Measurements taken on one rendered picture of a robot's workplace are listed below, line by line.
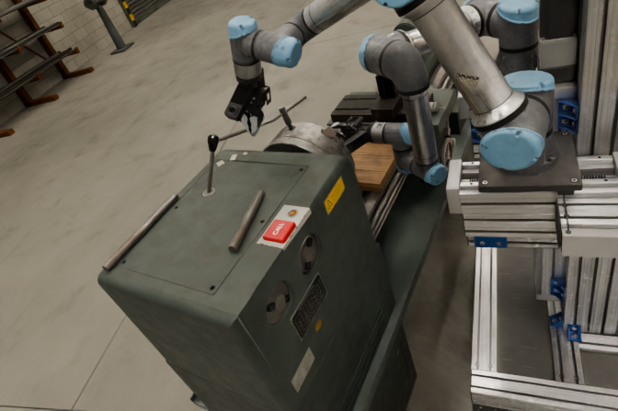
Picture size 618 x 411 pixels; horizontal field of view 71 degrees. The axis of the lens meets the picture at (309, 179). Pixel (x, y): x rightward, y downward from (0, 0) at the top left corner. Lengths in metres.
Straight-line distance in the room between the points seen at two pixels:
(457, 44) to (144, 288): 0.85
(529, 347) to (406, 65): 1.22
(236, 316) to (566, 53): 1.03
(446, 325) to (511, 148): 1.44
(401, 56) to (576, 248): 0.66
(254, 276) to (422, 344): 1.41
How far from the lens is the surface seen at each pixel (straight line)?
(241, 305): 0.92
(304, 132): 1.41
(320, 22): 1.16
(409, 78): 1.29
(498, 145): 0.97
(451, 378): 2.15
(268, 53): 1.12
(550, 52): 1.33
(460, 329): 2.27
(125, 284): 1.15
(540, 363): 1.96
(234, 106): 1.22
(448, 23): 0.90
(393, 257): 1.85
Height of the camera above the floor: 1.91
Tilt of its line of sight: 35 degrees down
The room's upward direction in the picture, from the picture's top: 21 degrees counter-clockwise
